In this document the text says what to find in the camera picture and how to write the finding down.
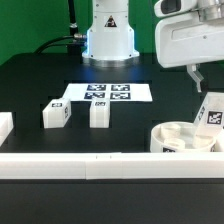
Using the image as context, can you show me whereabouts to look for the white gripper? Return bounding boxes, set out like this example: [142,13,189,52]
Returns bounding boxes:
[154,0,224,92]

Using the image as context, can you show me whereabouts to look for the white round stool seat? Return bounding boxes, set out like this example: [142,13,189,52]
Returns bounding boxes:
[150,122,222,153]

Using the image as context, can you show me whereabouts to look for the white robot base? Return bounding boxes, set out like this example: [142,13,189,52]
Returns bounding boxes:
[82,0,140,67]

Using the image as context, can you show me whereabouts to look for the white marker sheet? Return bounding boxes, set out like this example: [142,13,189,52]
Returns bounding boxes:
[63,83,153,102]

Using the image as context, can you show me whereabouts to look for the black cable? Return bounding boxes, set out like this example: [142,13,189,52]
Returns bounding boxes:
[34,0,88,55]

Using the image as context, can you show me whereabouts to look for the white front barrier rail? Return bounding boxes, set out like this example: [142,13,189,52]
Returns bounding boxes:
[0,152,224,180]

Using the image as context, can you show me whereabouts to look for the white left barrier rail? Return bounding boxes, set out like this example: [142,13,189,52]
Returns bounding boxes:
[0,112,14,146]

